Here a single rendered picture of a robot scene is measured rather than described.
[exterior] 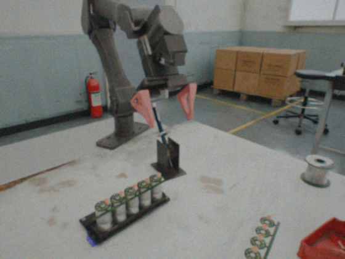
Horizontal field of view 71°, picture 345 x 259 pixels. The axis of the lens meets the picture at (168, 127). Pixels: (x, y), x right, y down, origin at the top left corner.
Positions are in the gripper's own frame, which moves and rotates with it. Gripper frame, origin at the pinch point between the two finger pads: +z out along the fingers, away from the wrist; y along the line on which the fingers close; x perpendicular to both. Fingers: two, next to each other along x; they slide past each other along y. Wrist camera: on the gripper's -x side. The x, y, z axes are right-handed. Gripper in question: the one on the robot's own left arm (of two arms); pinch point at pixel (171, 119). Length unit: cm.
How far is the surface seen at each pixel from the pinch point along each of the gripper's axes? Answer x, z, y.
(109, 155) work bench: 21.1, 2.2, -10.5
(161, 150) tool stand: 6.2, 5.5, -1.7
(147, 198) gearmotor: -2.6, 14.1, -10.9
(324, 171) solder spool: -11.4, 20.2, 26.6
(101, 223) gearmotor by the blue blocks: -4.1, 15.2, -19.8
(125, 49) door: 232, -149, 90
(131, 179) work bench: 9.6, 10.2, -9.5
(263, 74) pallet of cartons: 189, -74, 268
